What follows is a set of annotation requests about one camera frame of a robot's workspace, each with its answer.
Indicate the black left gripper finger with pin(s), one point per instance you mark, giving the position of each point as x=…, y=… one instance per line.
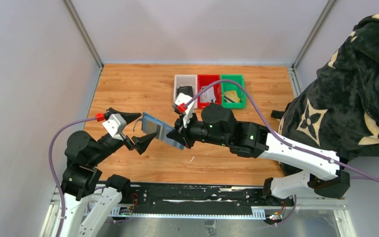
x=129, y=117
x=141, y=143

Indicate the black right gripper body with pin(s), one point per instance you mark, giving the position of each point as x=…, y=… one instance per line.
x=184, y=131

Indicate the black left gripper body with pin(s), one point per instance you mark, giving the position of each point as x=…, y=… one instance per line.
x=125, y=138

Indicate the blue card holder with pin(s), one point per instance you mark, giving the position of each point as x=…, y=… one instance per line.
x=151, y=124

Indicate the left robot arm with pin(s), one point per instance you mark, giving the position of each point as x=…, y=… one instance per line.
x=80, y=178

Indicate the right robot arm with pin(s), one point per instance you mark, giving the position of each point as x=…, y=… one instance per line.
x=319, y=173

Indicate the white card in red bin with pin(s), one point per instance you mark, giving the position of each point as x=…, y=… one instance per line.
x=208, y=96

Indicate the cards in green bin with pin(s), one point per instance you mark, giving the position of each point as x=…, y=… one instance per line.
x=231, y=96

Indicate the black wallet in white bin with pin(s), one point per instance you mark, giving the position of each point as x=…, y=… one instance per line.
x=186, y=90

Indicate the white plastic bin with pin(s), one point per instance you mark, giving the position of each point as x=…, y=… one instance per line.
x=185, y=80

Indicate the red plastic bin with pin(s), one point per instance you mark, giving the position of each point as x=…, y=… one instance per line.
x=203, y=82

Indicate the green plastic bin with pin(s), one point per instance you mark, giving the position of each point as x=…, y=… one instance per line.
x=230, y=86

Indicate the black floral blanket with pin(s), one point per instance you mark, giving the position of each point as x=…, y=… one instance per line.
x=339, y=111

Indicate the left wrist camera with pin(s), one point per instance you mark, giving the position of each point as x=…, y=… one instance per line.
x=114, y=126

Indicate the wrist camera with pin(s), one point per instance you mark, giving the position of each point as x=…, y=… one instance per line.
x=184, y=106
x=114, y=126

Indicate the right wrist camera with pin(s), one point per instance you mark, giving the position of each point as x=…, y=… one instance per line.
x=184, y=106

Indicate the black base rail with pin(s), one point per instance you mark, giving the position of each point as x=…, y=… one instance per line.
x=169, y=199

